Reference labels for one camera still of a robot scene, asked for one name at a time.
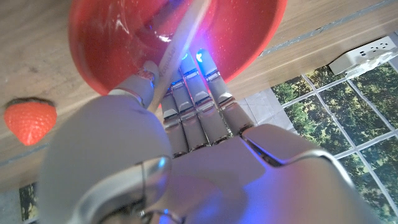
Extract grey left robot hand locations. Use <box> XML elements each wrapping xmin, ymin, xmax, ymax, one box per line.
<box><xmin>37</xmin><ymin>48</ymin><xmax>382</xmax><ymax>224</ymax></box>

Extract wooden toothbrush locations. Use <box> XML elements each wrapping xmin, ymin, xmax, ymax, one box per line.
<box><xmin>147</xmin><ymin>0</ymin><xmax>212</xmax><ymax>113</ymax></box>

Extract red bowl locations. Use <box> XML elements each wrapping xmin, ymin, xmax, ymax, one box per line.
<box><xmin>67</xmin><ymin>0</ymin><xmax>289</xmax><ymax>96</ymax></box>

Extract printed window backdrop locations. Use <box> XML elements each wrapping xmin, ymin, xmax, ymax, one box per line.
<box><xmin>18</xmin><ymin>30</ymin><xmax>398</xmax><ymax>224</ymax></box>

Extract crumpled white tissue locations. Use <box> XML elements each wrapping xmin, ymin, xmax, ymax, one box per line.
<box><xmin>345</xmin><ymin>49</ymin><xmax>398</xmax><ymax>78</ymax></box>

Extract white power strip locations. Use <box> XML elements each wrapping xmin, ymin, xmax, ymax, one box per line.
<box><xmin>328</xmin><ymin>35</ymin><xmax>398</xmax><ymax>75</ymax></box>

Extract red toy strawberry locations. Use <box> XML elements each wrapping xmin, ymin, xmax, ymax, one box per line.
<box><xmin>3</xmin><ymin>98</ymin><xmax>58</xmax><ymax>146</ymax></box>

